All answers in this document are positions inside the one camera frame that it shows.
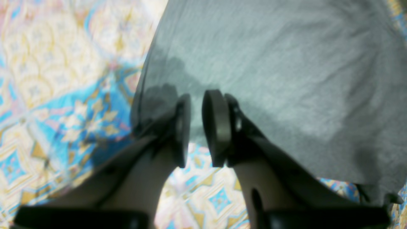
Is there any patterned colourful tablecloth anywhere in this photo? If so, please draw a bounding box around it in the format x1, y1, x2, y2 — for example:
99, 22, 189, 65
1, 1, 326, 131
1, 0, 406, 229

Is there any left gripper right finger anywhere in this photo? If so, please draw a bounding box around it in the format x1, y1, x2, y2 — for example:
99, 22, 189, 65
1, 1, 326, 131
202, 90, 390, 229

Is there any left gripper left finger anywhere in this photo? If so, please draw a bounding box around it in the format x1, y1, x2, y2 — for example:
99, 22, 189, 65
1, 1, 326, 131
14, 94, 191, 229

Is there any grey T-shirt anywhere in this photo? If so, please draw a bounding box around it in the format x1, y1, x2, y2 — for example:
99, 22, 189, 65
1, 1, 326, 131
130, 0, 407, 203

